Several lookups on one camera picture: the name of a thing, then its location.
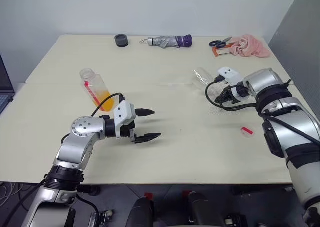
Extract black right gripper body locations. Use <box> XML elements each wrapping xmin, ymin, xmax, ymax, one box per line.
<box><xmin>222</xmin><ymin>85</ymin><xmax>239</xmax><ymax>105</ymax></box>

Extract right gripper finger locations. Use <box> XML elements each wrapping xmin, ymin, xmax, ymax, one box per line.
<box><xmin>215</xmin><ymin>92</ymin><xmax>226</xmax><ymax>106</ymax></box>

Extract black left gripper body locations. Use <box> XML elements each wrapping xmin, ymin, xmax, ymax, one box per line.
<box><xmin>119</xmin><ymin>121</ymin><xmax>137</xmax><ymax>139</ymax></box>

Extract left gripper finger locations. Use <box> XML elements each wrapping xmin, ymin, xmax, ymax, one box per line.
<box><xmin>129</xmin><ymin>129</ymin><xmax>162</xmax><ymax>145</ymax></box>
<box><xmin>134</xmin><ymin>108</ymin><xmax>156</xmax><ymax>117</ymax></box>

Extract clear wine glass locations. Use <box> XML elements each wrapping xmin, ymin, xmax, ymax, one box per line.
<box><xmin>191</xmin><ymin>66</ymin><xmax>221</xmax><ymax>98</ymax></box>

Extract clear cap with red tape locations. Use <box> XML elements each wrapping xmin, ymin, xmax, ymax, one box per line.
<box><xmin>240</xmin><ymin>126</ymin><xmax>256</xmax><ymax>139</ymax></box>

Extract plastic bottle with orange liquid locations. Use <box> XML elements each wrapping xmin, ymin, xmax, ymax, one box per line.
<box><xmin>79</xmin><ymin>67</ymin><xmax>116</xmax><ymax>113</ymax></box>

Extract orange metal clamp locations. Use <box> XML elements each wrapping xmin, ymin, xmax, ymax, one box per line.
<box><xmin>212</xmin><ymin>43</ymin><xmax>235</xmax><ymax>59</ymax></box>

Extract pink crumpled cloth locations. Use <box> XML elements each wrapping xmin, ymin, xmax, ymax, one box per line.
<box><xmin>229</xmin><ymin>33</ymin><xmax>272</xmax><ymax>59</ymax></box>

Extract folded silver purple umbrella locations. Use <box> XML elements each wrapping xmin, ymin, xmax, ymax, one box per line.
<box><xmin>139</xmin><ymin>34</ymin><xmax>194</xmax><ymax>49</ymax></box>

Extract dark rounded robot leg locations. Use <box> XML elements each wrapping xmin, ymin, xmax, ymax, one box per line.
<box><xmin>181</xmin><ymin>191</ymin><xmax>224</xmax><ymax>227</ymax></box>
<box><xmin>124</xmin><ymin>193</ymin><xmax>155</xmax><ymax>227</ymax></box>

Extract dark grey tape roll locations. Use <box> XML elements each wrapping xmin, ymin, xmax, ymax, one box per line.
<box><xmin>114</xmin><ymin>33</ymin><xmax>130</xmax><ymax>48</ymax></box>

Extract grey partition panel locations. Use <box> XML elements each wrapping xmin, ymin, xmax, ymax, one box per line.
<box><xmin>266</xmin><ymin>0</ymin><xmax>320</xmax><ymax>128</ymax></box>

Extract dark grey laptop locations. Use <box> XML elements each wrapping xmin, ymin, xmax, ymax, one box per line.
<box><xmin>0</xmin><ymin>52</ymin><xmax>15</xmax><ymax>116</ymax></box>

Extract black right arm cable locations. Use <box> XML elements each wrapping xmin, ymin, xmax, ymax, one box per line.
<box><xmin>205</xmin><ymin>78</ymin><xmax>320</xmax><ymax>148</ymax></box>

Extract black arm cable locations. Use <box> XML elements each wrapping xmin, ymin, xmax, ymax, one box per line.
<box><xmin>205</xmin><ymin>78</ymin><xmax>320</xmax><ymax>148</ymax></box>
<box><xmin>90</xmin><ymin>92</ymin><xmax>126</xmax><ymax>118</ymax></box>

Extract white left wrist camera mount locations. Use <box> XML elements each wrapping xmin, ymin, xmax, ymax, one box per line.
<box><xmin>113</xmin><ymin>101</ymin><xmax>138</xmax><ymax>141</ymax></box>

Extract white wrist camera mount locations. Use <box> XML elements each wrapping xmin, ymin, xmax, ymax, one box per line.
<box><xmin>113</xmin><ymin>101</ymin><xmax>138</xmax><ymax>141</ymax></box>
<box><xmin>216</xmin><ymin>66</ymin><xmax>244</xmax><ymax>88</ymax></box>

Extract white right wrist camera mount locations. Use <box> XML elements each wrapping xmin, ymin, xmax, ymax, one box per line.
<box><xmin>216</xmin><ymin>66</ymin><xmax>244</xmax><ymax>88</ymax></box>

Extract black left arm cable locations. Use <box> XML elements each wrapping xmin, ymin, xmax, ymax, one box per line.
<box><xmin>90</xmin><ymin>92</ymin><xmax>126</xmax><ymax>118</ymax></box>

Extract blue handled scissors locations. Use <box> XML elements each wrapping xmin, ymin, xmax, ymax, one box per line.
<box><xmin>208</xmin><ymin>36</ymin><xmax>233</xmax><ymax>49</ymax></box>

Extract metal bracket with white knob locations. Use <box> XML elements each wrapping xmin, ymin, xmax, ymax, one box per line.
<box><xmin>89</xmin><ymin>210</ymin><xmax>116</xmax><ymax>227</ymax></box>

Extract white floor cables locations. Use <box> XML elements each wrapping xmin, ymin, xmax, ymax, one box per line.
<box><xmin>0</xmin><ymin>181</ymin><xmax>20</xmax><ymax>206</ymax></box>

